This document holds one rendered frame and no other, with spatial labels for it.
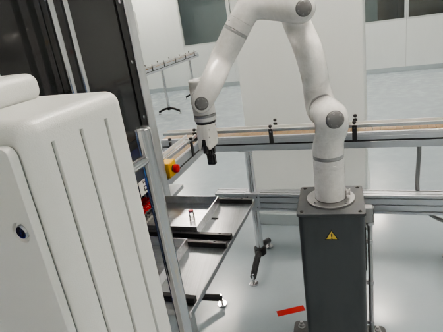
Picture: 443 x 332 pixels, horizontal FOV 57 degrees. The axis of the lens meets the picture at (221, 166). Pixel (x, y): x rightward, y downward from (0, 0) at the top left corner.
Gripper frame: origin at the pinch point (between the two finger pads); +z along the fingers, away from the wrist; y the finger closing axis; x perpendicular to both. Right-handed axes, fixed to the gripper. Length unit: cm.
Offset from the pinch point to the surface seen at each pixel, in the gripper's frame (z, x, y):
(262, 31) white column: -38, -10, -143
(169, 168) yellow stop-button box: 9.8, -27.5, -14.7
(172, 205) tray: 22.1, -22.9, -2.5
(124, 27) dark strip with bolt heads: -53, -29, -4
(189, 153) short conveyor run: 19, -39, -61
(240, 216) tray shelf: 22.3, 10.1, 4.5
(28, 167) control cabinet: -40, 25, 108
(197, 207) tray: 22.1, -10.8, -1.8
